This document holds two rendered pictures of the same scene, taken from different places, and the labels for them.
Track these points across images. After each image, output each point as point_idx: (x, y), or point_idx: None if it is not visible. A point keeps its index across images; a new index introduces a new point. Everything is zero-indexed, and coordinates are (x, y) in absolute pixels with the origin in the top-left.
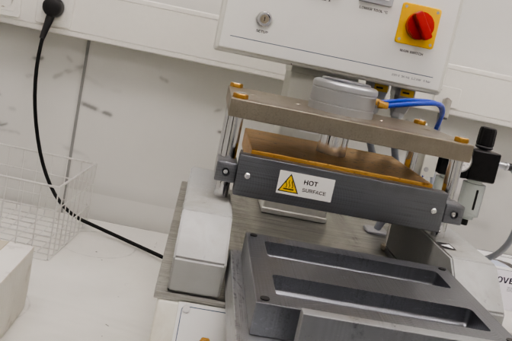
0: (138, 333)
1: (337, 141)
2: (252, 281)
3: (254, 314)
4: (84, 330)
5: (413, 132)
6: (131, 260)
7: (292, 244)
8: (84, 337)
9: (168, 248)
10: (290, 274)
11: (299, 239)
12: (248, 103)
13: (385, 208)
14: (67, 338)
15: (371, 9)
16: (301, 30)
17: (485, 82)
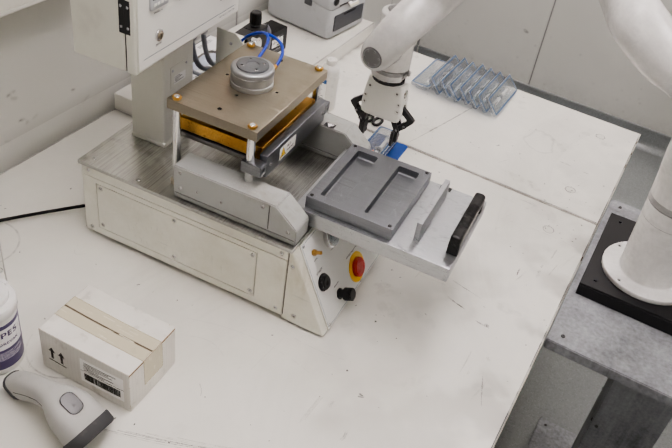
0: (157, 272)
1: None
2: (370, 221)
3: (391, 234)
4: (141, 298)
5: (303, 79)
6: (29, 234)
7: (325, 186)
8: (151, 300)
9: (233, 224)
10: (363, 205)
11: (222, 155)
12: (262, 129)
13: (309, 128)
14: (148, 309)
15: None
16: (176, 26)
17: None
